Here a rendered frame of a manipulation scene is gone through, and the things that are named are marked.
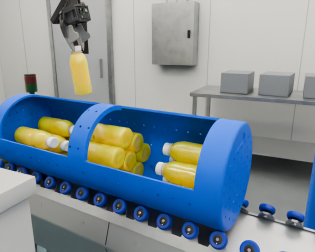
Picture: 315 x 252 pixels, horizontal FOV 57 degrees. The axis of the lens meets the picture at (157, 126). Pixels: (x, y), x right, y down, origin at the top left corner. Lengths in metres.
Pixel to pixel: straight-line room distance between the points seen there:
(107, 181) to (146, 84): 3.75
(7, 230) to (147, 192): 0.32
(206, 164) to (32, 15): 5.39
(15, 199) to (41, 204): 0.47
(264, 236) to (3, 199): 0.64
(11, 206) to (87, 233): 0.38
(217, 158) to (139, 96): 3.99
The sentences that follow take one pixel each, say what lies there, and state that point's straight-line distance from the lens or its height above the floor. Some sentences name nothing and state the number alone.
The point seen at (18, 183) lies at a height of 1.15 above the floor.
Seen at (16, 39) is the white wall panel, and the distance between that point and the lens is 6.18.
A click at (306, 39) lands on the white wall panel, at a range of 4.00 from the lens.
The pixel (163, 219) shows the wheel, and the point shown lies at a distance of 0.82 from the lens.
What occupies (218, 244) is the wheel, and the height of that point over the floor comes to 0.96.
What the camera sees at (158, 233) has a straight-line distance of 0.84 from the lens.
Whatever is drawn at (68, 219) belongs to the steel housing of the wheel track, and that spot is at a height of 0.87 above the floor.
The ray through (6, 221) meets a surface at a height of 1.08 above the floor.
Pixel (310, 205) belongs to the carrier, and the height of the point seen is 0.81.
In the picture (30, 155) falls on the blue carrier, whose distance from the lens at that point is 1.05.
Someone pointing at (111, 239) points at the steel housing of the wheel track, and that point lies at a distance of 0.94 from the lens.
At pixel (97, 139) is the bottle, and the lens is 0.94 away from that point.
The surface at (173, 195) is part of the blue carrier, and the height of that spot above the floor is 1.07.
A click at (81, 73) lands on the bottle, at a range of 1.15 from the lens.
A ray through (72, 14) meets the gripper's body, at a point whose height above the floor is 1.52.
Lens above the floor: 1.42
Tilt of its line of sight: 16 degrees down
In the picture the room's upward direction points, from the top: straight up
